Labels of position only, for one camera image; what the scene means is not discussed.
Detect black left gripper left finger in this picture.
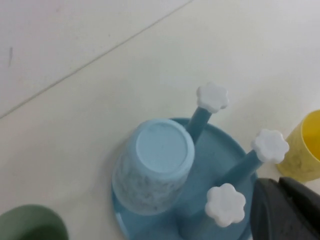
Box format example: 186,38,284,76
249,177,288,240

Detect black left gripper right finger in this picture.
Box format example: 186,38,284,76
278,176,320,240

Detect light blue marbled plastic cup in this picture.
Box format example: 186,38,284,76
111,119,196,216

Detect yellow plastic cup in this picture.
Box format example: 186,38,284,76
275,109,320,183

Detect blue cup stand white caps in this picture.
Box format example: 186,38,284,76
111,81,290,240

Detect green marbled plastic cup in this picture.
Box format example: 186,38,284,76
0,204,70,240

